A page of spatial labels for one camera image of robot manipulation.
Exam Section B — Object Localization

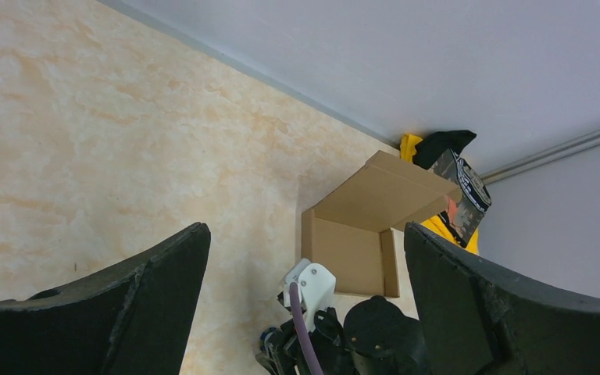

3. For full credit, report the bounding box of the black printed folded shirt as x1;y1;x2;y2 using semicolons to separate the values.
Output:
413;130;492;247

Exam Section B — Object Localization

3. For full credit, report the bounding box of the brown cardboard box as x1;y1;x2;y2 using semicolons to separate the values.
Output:
301;151;462;298

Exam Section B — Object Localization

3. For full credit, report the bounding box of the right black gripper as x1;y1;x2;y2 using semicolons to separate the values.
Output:
255;296;430;375

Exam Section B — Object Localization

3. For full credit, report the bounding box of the yellow folded cloth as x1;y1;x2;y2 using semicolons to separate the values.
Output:
400;134;480;255

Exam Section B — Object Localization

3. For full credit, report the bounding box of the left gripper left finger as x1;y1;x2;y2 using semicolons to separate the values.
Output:
0;223;211;374

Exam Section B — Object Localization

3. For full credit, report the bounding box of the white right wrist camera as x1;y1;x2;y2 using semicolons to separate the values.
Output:
277;259;337;332

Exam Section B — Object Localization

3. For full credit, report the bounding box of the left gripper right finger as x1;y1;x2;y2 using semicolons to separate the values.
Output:
404;223;600;374

